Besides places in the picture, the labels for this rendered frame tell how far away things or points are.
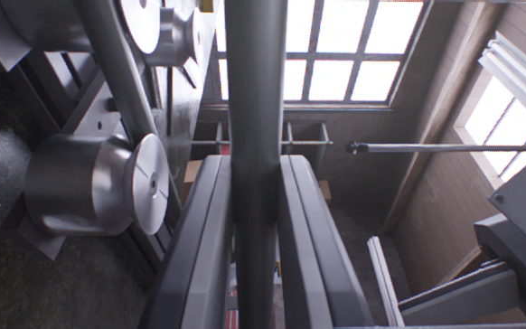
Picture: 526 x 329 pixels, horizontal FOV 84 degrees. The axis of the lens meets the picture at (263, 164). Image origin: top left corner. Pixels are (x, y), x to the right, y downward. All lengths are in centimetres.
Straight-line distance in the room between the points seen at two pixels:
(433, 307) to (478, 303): 2
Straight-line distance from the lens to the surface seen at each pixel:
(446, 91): 363
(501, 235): 20
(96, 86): 22
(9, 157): 22
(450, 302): 20
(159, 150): 17
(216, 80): 381
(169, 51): 28
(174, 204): 21
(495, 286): 20
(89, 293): 31
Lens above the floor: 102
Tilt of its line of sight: 2 degrees up
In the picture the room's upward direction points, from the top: 90 degrees clockwise
